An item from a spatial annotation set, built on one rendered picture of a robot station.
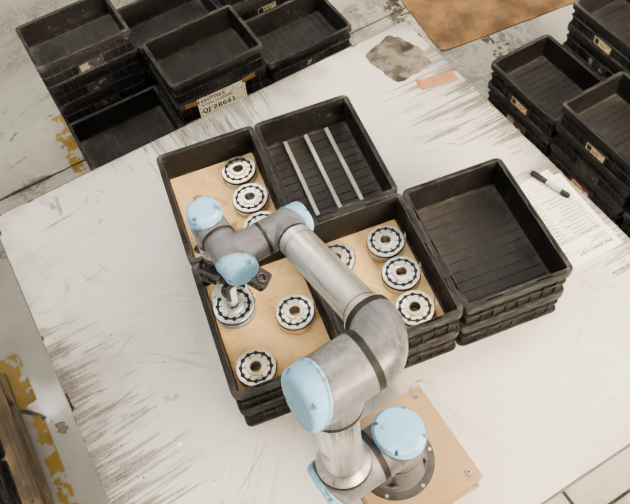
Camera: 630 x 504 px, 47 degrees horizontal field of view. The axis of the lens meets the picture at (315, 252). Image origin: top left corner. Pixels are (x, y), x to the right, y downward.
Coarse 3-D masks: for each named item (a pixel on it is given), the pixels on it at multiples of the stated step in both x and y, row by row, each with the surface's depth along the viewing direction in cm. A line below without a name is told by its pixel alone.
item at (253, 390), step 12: (204, 300) 186; (324, 300) 183; (336, 324) 179; (216, 336) 180; (216, 348) 179; (228, 372) 176; (228, 384) 173; (264, 384) 172; (276, 384) 173; (240, 396) 172
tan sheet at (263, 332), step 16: (272, 272) 200; (288, 272) 200; (208, 288) 199; (272, 288) 198; (288, 288) 197; (304, 288) 197; (272, 304) 195; (256, 320) 193; (272, 320) 193; (320, 320) 191; (224, 336) 191; (240, 336) 191; (256, 336) 190; (272, 336) 190; (288, 336) 190; (304, 336) 189; (320, 336) 189; (240, 352) 188; (272, 352) 188; (288, 352) 187; (304, 352) 187; (256, 368) 186; (240, 384) 184
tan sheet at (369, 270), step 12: (372, 228) 205; (336, 240) 204; (348, 240) 204; (360, 240) 204; (360, 252) 202; (408, 252) 200; (360, 264) 199; (372, 264) 199; (360, 276) 197; (372, 276) 197; (372, 288) 195; (384, 288) 195; (420, 288) 194; (396, 300) 193
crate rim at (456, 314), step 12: (372, 204) 198; (336, 216) 196; (408, 216) 194; (420, 240) 190; (432, 252) 188; (444, 276) 184; (456, 300) 180; (456, 312) 178; (420, 324) 177; (432, 324) 177; (408, 336) 178
